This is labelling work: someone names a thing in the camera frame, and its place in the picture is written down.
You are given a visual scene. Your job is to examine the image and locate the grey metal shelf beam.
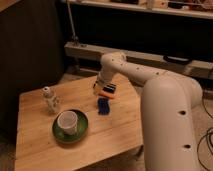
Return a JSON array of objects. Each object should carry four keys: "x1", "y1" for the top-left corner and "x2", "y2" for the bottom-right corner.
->
[{"x1": 64, "y1": 42, "x2": 213, "y2": 80}]

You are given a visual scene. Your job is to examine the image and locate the metal pole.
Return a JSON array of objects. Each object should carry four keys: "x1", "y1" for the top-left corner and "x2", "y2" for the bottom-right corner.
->
[{"x1": 66, "y1": 0, "x2": 79, "y2": 46}]

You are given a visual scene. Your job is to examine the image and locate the white ceramic cup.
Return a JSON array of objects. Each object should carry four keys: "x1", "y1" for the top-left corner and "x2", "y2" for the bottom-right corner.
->
[{"x1": 57, "y1": 111, "x2": 78, "y2": 135}]

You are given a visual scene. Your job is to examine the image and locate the black striped object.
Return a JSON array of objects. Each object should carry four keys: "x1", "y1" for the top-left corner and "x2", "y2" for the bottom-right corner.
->
[{"x1": 103, "y1": 84, "x2": 116, "y2": 94}]

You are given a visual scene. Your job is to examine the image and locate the white patterned bottle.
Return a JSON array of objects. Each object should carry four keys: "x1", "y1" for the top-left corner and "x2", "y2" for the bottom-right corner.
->
[{"x1": 43, "y1": 87, "x2": 60, "y2": 114}]

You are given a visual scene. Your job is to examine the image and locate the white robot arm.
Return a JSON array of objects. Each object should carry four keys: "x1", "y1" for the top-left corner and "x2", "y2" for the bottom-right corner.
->
[{"x1": 94, "y1": 52, "x2": 202, "y2": 171}]

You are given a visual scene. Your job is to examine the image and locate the upper wooden shelf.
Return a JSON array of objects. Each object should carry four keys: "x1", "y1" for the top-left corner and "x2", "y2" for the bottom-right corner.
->
[{"x1": 61, "y1": 0, "x2": 213, "y2": 20}]

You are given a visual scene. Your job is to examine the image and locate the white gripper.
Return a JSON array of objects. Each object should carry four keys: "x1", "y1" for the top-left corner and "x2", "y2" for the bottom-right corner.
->
[{"x1": 93, "y1": 74, "x2": 109, "y2": 94}]

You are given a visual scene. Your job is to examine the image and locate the blue sponge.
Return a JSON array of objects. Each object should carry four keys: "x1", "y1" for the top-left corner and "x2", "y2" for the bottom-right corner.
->
[{"x1": 98, "y1": 98, "x2": 110, "y2": 115}]

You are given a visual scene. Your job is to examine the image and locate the black cables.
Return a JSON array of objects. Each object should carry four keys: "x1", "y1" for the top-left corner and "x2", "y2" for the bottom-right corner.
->
[{"x1": 196, "y1": 66, "x2": 213, "y2": 171}]

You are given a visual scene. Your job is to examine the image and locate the orange pepper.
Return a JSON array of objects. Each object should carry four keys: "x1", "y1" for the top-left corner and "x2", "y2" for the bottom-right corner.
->
[{"x1": 94, "y1": 90, "x2": 115, "y2": 99}]

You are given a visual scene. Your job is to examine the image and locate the wooden table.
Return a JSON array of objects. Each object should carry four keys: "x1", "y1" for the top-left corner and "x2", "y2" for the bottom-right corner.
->
[{"x1": 15, "y1": 74, "x2": 143, "y2": 171}]

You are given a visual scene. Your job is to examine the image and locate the green plate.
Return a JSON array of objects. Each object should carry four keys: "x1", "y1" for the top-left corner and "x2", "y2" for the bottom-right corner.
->
[{"x1": 52, "y1": 109, "x2": 89, "y2": 144}]

